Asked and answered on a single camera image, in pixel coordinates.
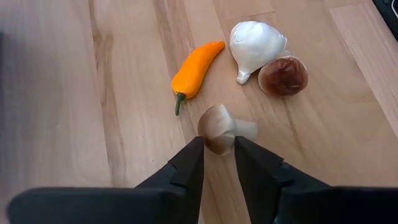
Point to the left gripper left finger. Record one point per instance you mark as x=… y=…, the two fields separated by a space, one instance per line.
x=149 y=205

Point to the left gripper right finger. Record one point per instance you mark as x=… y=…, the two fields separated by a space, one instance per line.
x=295 y=205

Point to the pale toy mushroom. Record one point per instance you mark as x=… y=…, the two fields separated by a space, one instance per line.
x=217 y=127

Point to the brown toy mushroom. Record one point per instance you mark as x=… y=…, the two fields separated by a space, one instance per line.
x=283 y=76

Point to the white toy garlic bulb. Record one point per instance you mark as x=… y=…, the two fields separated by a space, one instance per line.
x=255 y=46

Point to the orange toy chili pepper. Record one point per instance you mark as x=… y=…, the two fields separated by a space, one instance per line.
x=196 y=71

